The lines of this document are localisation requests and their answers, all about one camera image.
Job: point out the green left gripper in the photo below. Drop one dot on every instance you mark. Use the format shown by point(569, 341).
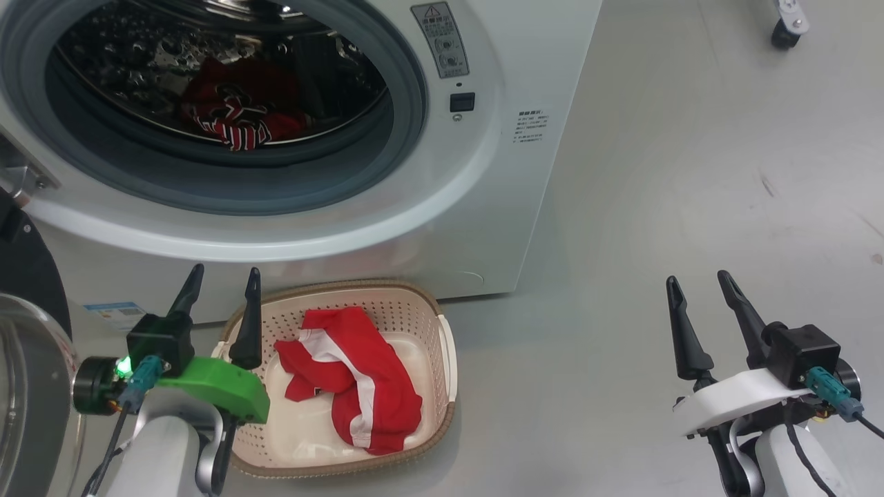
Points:
point(221, 386)

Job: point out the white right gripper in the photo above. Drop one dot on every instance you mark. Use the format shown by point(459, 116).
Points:
point(732, 397)

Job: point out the black round glass washer door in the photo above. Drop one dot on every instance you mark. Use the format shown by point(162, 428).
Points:
point(27, 276)

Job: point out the red jersey with striped trim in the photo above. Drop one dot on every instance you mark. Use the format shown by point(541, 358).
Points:
point(242, 117)

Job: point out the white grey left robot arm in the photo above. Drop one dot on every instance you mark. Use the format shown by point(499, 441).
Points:
point(159, 455)

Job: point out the black cylindrical right gripper motor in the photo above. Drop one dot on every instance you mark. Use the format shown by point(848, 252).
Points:
point(849, 379)

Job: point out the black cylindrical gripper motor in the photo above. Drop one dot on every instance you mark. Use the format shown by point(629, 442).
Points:
point(93, 386)
point(849, 379)

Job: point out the black cylindrical left gripper motor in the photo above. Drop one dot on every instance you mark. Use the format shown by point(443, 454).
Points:
point(93, 386)

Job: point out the cream perforated laundry basket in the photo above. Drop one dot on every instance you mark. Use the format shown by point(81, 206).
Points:
point(414, 324)

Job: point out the white washing machine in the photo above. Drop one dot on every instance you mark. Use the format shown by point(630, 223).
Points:
point(497, 228)

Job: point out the stainless steel washing machine drum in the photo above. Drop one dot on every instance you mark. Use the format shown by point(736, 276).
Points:
point(124, 48)

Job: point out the blue energy label sticker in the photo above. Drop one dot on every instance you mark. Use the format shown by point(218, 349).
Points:
point(114, 314)

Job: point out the grey warning sticker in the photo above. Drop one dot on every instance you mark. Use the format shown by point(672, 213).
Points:
point(442, 41)

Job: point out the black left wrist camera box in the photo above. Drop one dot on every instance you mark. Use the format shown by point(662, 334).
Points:
point(159, 342)

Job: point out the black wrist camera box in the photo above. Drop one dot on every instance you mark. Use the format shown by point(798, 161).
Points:
point(159, 342)
point(801, 352)

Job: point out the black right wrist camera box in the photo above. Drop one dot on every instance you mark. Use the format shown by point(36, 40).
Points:
point(801, 352)

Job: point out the metal frame leg with caster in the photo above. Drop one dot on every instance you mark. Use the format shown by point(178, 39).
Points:
point(787, 27)

